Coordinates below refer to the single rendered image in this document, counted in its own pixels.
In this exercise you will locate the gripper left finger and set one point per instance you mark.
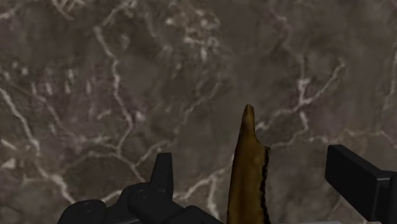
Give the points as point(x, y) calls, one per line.
point(156, 198)

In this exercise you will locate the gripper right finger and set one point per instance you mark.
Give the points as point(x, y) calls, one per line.
point(359, 183)

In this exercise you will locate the yellow-brown pointed object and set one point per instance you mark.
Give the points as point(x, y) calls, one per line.
point(248, 176)

